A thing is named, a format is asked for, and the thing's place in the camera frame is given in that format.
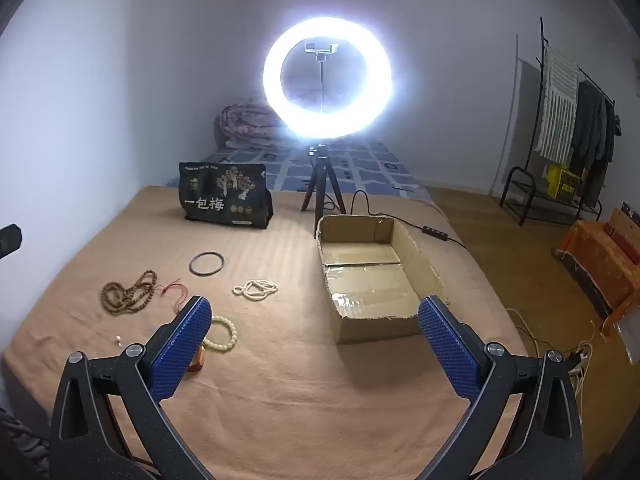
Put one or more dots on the black metal clothes rack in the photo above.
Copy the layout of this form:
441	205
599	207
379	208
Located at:
542	50

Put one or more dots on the cardboard box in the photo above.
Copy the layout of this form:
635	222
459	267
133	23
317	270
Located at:
370	330

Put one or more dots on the black mini tripod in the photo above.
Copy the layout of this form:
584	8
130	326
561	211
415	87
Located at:
320	175

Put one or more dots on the black snack bag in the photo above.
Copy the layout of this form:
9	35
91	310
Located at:
225	195

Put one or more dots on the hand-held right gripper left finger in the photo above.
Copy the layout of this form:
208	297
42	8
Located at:
180	345

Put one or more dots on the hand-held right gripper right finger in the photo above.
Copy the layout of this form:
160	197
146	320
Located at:
445	345

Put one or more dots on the black bangle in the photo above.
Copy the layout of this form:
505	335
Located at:
206	274

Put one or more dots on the dark hanging clothes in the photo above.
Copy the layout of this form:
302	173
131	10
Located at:
592	125

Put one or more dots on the orange cloth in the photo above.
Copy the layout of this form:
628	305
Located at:
595	260

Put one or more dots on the phone holder with pole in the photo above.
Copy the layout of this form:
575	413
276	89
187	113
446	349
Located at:
322	48

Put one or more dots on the dark patterned cloth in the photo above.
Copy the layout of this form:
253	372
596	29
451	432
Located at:
20	445

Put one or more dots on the folded floral quilt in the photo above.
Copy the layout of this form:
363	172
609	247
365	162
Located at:
240	125

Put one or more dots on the yellow box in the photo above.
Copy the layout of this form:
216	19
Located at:
562	180

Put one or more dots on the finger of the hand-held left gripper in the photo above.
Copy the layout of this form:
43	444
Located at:
9	240

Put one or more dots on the blue checked bed sheet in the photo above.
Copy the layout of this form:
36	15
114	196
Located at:
370	165

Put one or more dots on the white striped towel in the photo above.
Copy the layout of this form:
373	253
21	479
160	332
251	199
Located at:
555	105

